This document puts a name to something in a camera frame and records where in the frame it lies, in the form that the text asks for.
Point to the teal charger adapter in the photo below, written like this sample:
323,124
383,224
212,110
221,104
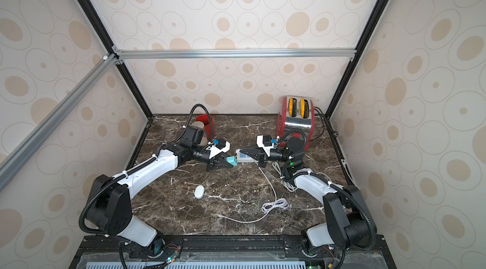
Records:
232,160

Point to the horizontal aluminium rail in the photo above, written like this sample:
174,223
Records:
226,54

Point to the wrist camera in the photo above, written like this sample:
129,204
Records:
266,143
218,146

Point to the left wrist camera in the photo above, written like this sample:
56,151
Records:
218,146

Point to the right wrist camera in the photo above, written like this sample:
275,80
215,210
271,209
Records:
266,143

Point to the black left frame post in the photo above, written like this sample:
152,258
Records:
105,38

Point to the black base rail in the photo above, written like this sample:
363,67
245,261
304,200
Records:
284,251

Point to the white earbud case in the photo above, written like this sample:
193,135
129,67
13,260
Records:
199,192

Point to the red silver toaster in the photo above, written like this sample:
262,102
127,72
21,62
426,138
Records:
296,113

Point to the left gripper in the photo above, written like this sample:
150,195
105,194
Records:
215,161

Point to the red metal bucket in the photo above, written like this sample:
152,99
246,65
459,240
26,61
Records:
207,123

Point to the left diagonal aluminium rail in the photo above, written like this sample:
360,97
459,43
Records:
23,153

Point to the black frame post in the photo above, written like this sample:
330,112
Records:
361,46
105,38

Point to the clear jar with rice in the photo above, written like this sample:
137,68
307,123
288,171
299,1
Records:
204,139

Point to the white power strip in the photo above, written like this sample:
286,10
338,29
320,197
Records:
244,158

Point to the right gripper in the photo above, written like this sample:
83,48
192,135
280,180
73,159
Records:
262,155

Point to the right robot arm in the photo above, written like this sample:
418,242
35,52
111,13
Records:
348,220

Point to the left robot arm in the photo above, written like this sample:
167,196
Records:
108,211

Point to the black right frame post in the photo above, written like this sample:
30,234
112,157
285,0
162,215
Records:
361,46

